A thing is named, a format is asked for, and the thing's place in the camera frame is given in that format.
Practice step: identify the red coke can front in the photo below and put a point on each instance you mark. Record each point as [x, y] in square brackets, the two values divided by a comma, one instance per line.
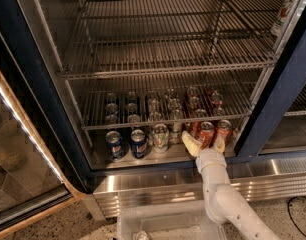
[206, 133]

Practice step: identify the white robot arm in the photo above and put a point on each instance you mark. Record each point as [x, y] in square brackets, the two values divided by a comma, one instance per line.
[222, 201]

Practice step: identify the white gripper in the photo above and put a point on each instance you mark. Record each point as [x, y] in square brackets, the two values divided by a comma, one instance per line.
[210, 156]

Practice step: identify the blue pepsi can left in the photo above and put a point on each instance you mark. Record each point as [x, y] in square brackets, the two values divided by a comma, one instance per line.
[114, 145]

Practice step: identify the blue pepsi can right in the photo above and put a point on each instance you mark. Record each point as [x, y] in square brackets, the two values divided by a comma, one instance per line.
[138, 144]

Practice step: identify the white green soda can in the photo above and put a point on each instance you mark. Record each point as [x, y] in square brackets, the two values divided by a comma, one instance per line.
[160, 136]

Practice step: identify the white green can second row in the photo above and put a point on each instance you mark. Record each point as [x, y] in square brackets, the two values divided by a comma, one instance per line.
[175, 132]

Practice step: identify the red coke can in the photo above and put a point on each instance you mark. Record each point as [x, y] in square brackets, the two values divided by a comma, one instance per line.
[206, 133]
[224, 130]

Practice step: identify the red coke can second row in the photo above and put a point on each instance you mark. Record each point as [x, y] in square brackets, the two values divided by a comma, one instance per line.
[194, 128]

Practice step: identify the blue pepsi can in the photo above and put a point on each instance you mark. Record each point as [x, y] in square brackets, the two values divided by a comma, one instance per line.
[114, 145]
[138, 144]

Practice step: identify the blue fridge centre pillar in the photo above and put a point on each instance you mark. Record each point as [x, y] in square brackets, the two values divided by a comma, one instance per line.
[285, 83]

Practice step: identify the wire fridge shelf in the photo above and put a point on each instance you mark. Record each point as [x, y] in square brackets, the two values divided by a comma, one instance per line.
[114, 38]
[111, 103]

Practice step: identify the red coke can right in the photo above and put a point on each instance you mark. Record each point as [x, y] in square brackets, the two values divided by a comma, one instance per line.
[224, 130]

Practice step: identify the steel fridge base grille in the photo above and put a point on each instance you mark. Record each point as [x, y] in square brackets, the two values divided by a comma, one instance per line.
[261, 180]

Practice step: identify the can on right upper shelf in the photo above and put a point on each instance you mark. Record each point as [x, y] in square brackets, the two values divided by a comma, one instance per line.
[281, 17]

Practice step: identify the upper wire fridge shelf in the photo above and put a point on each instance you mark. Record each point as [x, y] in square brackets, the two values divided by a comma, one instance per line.
[114, 38]

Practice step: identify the clear plastic bin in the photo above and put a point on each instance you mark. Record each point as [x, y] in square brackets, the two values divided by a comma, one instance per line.
[175, 221]

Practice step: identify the glass fridge door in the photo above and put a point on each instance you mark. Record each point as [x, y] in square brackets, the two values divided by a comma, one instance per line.
[32, 185]

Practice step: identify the lower wire fridge shelf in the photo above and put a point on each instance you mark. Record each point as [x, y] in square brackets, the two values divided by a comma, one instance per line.
[111, 103]

